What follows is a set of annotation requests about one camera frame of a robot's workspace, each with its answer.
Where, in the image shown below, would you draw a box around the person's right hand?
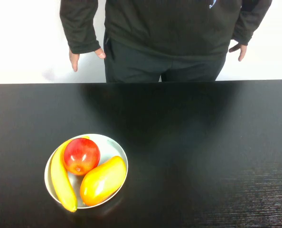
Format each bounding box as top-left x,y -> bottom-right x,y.
68,47 -> 106,72

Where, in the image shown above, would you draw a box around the person's left hand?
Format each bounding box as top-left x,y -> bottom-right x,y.
228,42 -> 248,62

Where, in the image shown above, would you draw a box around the dark trousers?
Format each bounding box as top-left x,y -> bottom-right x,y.
103,32 -> 227,83

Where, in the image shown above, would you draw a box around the person's right forearm dark sleeve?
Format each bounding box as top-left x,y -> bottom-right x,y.
59,0 -> 101,55

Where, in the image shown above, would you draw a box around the dark jacket torso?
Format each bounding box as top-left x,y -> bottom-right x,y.
104,0 -> 243,60

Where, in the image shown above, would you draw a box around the white round plate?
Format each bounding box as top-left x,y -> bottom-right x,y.
44,133 -> 129,209

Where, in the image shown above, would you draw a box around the orange yellow mango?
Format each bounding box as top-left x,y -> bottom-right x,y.
79,155 -> 127,207

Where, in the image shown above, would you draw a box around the red apple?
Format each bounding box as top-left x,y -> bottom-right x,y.
64,137 -> 101,176

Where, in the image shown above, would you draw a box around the yellow banana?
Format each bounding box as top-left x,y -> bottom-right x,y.
50,135 -> 90,213

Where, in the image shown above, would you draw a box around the person's left forearm dark sleeve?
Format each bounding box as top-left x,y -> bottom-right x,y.
232,0 -> 273,46

